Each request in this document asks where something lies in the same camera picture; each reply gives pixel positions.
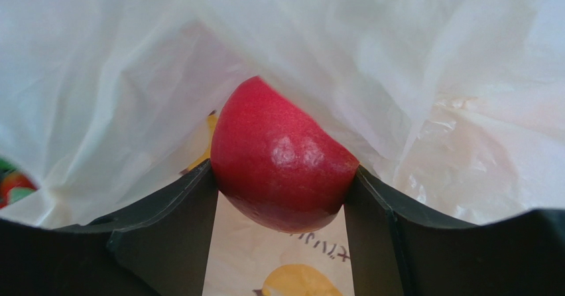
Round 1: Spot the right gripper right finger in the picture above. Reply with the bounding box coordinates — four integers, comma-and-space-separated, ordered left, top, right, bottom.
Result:
344, 168, 564, 295

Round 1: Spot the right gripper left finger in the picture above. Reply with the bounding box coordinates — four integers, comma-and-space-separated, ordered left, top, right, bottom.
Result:
1, 161, 218, 295

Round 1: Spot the translucent beige plastic bag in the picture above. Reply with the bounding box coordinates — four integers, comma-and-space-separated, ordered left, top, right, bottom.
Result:
1, 0, 564, 230

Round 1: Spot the red teal floral plate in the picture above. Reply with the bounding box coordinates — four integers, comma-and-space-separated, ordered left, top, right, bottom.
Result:
1, 159, 37, 208

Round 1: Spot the red apple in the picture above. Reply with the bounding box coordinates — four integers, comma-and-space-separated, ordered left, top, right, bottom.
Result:
210, 76, 359, 234

